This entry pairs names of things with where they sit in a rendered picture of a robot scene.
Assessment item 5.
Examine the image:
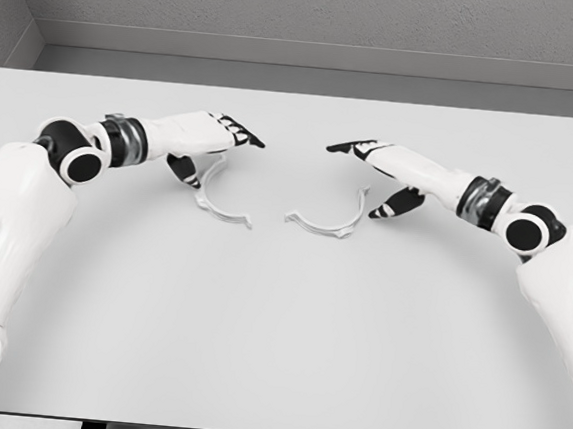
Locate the white half pipe clamp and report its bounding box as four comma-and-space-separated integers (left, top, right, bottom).
282, 176, 373, 243
190, 153, 261, 232

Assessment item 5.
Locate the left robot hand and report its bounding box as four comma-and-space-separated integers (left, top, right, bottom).
162, 107, 269, 195

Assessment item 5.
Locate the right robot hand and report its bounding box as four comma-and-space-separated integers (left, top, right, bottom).
320, 135, 448, 225

